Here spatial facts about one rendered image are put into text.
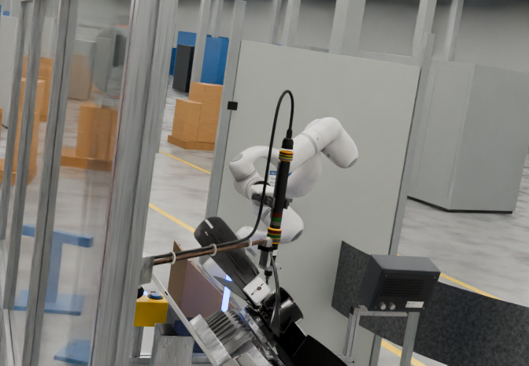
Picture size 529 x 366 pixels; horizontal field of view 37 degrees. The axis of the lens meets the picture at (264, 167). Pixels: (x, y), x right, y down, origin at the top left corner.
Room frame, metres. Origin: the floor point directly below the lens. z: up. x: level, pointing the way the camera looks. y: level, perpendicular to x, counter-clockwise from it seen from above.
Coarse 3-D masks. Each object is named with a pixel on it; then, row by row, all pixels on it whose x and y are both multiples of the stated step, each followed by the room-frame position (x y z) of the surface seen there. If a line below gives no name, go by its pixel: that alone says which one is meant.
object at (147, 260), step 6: (144, 252) 1.85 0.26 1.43; (144, 258) 1.81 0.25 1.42; (150, 258) 1.82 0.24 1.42; (144, 264) 1.81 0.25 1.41; (150, 264) 1.83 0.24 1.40; (144, 270) 1.81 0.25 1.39; (150, 270) 1.83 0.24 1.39; (144, 276) 1.81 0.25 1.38; (150, 276) 1.83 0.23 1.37; (144, 282) 1.81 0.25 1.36; (150, 282) 1.83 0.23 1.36
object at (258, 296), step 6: (258, 276) 2.28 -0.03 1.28; (252, 282) 2.25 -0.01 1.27; (258, 282) 2.27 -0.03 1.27; (264, 282) 2.28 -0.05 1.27; (246, 288) 2.22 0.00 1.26; (252, 288) 2.24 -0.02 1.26; (264, 288) 2.27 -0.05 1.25; (246, 294) 2.21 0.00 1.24; (258, 294) 2.24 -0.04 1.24; (264, 294) 2.25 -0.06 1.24; (252, 300) 2.21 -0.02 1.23; (258, 300) 2.22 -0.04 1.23
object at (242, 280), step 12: (216, 216) 2.37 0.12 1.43; (204, 228) 2.25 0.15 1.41; (216, 228) 2.30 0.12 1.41; (228, 228) 2.36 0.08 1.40; (204, 240) 2.21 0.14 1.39; (216, 240) 2.25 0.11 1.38; (228, 240) 2.30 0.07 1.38; (228, 252) 2.26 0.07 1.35; (240, 252) 2.30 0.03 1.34; (228, 264) 2.22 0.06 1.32; (240, 264) 2.25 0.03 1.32; (252, 264) 2.29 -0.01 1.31; (228, 276) 2.20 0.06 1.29; (240, 276) 2.23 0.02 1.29; (252, 276) 2.26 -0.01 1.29; (240, 288) 2.21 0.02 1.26
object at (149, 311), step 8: (144, 296) 2.57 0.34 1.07; (136, 304) 2.50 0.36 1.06; (144, 304) 2.51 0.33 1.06; (152, 304) 2.52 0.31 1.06; (160, 304) 2.53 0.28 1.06; (136, 312) 2.51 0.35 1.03; (144, 312) 2.52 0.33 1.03; (152, 312) 2.53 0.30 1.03; (160, 312) 2.53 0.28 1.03; (136, 320) 2.51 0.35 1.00; (144, 320) 2.52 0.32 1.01; (152, 320) 2.53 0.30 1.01; (160, 320) 2.54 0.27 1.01
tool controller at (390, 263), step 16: (384, 256) 2.91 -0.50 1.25; (400, 256) 2.95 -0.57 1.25; (368, 272) 2.89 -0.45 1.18; (384, 272) 2.82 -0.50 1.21; (400, 272) 2.84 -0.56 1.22; (416, 272) 2.86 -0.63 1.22; (432, 272) 2.89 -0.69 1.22; (368, 288) 2.87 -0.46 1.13; (384, 288) 2.84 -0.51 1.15; (400, 288) 2.86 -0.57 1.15; (416, 288) 2.88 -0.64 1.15; (432, 288) 2.91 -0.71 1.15; (368, 304) 2.86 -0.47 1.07; (384, 304) 2.84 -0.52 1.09; (400, 304) 2.89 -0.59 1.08; (416, 304) 2.91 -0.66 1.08
